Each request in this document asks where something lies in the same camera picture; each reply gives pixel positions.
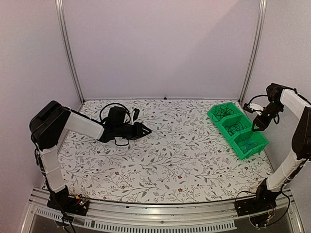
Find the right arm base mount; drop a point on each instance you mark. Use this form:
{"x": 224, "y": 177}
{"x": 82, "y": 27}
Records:
{"x": 254, "y": 205}

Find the aluminium frame post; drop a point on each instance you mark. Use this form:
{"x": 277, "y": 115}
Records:
{"x": 254, "y": 50}
{"x": 68, "y": 51}

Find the green three-compartment bin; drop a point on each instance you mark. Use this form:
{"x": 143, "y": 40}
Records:
{"x": 236, "y": 129}

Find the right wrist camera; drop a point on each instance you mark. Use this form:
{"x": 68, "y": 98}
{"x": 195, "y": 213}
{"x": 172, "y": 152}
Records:
{"x": 253, "y": 108}

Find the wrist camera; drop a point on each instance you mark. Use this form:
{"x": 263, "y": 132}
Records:
{"x": 253, "y": 108}
{"x": 134, "y": 115}

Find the floral table mat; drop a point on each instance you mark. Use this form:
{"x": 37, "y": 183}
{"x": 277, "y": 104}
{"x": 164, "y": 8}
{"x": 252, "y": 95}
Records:
{"x": 184, "y": 159}

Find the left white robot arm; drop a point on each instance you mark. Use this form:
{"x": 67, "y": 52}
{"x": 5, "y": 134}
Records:
{"x": 50, "y": 124}

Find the front aluminium rail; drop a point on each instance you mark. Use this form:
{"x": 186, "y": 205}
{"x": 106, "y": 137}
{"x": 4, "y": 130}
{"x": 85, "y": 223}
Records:
{"x": 117, "y": 217}

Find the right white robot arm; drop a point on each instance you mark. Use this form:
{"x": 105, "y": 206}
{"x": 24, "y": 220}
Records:
{"x": 296, "y": 137}

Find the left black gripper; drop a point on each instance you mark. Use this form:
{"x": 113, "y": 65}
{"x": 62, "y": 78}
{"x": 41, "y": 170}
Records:
{"x": 138, "y": 131}

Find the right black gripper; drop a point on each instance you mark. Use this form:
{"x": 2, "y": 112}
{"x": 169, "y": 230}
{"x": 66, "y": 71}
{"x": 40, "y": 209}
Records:
{"x": 256, "y": 122}

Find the left aluminium frame post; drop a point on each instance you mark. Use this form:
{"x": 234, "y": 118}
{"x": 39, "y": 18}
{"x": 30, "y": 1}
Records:
{"x": 68, "y": 51}

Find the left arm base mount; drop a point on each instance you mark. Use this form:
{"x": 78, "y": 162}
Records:
{"x": 77, "y": 205}

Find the right aluminium frame post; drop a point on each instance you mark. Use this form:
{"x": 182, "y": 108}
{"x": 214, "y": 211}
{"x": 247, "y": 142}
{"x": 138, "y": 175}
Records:
{"x": 254, "y": 50}

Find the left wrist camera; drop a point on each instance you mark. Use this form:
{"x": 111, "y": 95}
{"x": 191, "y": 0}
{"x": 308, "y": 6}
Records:
{"x": 134, "y": 115}

